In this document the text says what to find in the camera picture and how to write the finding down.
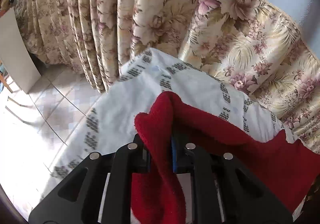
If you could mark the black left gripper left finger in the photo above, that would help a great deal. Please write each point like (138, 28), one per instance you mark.
(98, 190)

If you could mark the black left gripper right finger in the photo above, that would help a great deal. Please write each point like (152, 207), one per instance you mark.
(223, 190)

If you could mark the red knitted sweater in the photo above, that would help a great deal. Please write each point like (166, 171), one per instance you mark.
(287, 169)

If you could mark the white patterned bed sheet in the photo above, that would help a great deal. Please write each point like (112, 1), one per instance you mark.
(110, 122)

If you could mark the white board panel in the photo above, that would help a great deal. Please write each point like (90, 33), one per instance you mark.
(14, 54)

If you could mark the floral beige curtain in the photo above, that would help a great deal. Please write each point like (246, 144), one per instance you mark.
(251, 44)

